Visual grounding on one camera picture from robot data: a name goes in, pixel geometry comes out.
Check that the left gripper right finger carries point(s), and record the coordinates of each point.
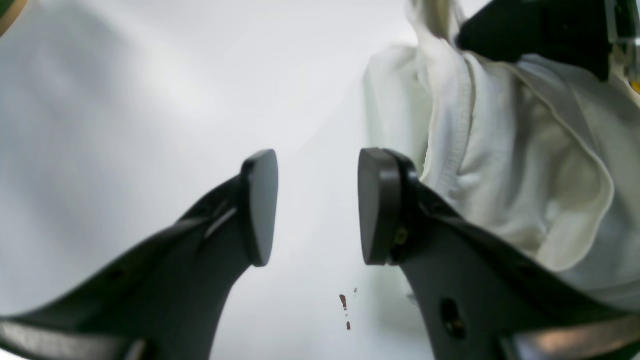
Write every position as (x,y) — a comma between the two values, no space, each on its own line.
(480,298)

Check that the white printed T-shirt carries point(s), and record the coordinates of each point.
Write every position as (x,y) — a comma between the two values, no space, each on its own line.
(539,153)

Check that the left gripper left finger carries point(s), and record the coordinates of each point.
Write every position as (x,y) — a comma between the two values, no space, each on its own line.
(163,299)

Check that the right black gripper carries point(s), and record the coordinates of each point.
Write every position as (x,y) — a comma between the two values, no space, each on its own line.
(588,34)

